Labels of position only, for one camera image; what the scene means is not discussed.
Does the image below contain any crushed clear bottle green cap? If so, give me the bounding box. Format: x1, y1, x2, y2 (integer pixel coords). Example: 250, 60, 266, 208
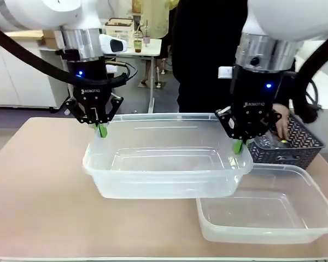
257, 132, 291, 150

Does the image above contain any person's left hand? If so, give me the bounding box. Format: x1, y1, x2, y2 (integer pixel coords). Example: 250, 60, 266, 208
272, 104, 291, 142

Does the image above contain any bystander in yellow top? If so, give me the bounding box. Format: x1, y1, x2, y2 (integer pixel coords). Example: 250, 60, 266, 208
140, 0, 180, 39

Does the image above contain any white rolling side table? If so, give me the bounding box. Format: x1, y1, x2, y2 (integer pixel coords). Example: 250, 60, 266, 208
102, 38, 162, 114

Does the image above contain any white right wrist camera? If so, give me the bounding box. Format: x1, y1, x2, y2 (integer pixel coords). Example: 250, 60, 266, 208
218, 65, 234, 81

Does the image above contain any large clear plastic container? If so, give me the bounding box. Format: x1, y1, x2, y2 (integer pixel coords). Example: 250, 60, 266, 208
82, 112, 254, 199

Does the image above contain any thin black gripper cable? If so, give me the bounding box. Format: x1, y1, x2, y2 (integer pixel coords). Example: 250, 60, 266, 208
106, 60, 139, 83

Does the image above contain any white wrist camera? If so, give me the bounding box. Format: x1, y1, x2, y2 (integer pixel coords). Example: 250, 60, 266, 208
98, 33, 130, 55
218, 65, 234, 81

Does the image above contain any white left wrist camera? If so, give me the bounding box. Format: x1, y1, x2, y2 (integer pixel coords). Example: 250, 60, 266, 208
98, 33, 130, 55

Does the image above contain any person's black torso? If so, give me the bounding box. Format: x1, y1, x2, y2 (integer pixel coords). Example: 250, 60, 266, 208
170, 0, 249, 114

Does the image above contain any white cabinet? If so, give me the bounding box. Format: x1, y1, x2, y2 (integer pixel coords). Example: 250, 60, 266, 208
0, 34, 71, 110

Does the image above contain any clear cup with brown drink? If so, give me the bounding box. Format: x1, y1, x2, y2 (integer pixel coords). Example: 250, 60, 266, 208
133, 29, 143, 53

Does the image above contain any pink cup with straw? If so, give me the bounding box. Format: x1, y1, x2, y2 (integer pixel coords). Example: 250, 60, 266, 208
143, 20, 151, 47

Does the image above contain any white crate with wooden rim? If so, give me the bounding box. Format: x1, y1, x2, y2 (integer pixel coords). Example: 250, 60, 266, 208
104, 17, 135, 42

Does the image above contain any black sleeved arm cable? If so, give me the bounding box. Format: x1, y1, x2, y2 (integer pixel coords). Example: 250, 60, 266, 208
0, 21, 128, 88
291, 29, 328, 124

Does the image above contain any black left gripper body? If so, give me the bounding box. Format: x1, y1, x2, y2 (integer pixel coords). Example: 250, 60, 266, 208
66, 57, 113, 122

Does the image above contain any black sleeved left arm cable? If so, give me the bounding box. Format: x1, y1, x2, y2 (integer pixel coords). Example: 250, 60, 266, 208
0, 21, 128, 88

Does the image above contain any cardboard box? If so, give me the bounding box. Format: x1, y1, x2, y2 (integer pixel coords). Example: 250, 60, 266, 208
42, 29, 57, 47

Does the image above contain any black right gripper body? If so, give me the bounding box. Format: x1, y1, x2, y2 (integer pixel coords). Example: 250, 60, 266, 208
228, 64, 284, 139

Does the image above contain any dark grey woven plastic basket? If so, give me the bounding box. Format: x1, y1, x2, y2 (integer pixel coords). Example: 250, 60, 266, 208
247, 110, 326, 170

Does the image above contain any black sleeved right arm cable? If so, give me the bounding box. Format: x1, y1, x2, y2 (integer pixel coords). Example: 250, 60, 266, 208
291, 29, 328, 124

